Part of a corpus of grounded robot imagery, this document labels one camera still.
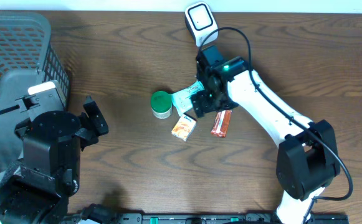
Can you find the red Top snack bar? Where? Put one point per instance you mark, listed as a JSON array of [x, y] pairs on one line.
[[221, 123]]

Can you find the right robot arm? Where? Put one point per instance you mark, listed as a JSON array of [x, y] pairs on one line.
[[306, 161]]

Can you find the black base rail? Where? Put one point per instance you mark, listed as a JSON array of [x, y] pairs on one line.
[[100, 214]]

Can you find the grey plastic mesh basket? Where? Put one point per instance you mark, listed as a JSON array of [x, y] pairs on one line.
[[27, 58]]

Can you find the white barcode scanner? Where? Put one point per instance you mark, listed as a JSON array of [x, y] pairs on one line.
[[200, 22]]

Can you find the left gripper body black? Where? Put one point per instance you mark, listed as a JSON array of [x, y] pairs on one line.
[[78, 127]]

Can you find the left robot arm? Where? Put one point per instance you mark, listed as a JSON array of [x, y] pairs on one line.
[[37, 187]]

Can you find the green lid jar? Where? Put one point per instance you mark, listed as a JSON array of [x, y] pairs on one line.
[[161, 104]]

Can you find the light blue wipes pack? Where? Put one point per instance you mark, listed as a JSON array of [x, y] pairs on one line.
[[181, 100]]

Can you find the small orange carton box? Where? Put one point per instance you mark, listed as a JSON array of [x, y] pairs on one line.
[[184, 127]]

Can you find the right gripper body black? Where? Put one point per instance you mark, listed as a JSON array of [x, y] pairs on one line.
[[207, 100]]

